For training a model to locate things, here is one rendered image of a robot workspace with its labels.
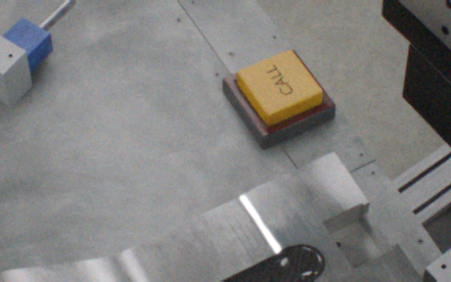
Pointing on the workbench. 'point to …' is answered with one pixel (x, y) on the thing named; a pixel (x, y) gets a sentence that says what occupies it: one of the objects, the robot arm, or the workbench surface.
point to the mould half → (242, 238)
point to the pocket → (357, 235)
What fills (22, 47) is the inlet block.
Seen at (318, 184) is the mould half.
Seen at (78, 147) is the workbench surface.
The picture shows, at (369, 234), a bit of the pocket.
